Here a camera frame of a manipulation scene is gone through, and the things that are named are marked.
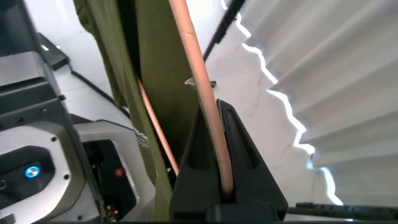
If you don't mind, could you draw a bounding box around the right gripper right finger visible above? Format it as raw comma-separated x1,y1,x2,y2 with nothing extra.
216,99,289,222

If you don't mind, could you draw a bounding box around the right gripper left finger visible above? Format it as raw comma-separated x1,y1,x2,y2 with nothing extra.
169,107,224,222

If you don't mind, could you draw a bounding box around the pink clothes hanger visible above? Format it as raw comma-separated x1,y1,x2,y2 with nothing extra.
136,0,234,196

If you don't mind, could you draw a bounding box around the green shirt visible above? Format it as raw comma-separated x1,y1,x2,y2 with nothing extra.
73,0,200,222

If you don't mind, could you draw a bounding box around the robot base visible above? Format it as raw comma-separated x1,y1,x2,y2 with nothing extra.
0,0,156,224

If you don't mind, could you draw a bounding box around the black clothes rack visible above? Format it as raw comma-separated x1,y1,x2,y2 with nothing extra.
203,0,398,222

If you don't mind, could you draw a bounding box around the white curtain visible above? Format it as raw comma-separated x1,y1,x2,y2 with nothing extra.
239,0,398,208

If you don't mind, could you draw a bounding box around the black cable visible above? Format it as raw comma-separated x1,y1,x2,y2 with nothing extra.
70,70,131,119

